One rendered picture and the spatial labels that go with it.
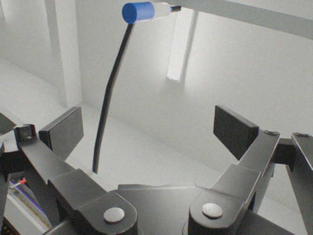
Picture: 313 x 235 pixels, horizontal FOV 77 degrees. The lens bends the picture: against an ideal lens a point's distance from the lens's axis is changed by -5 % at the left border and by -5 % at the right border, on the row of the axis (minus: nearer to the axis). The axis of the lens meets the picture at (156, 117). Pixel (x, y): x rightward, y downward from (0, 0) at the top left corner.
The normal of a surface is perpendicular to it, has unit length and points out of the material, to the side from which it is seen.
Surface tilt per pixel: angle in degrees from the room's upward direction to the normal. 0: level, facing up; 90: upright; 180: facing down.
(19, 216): 110
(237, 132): 126
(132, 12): 180
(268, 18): 180
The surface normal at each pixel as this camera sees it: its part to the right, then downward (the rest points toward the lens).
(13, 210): -0.07, -0.61
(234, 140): -1.00, 0.02
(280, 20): -0.54, 0.43
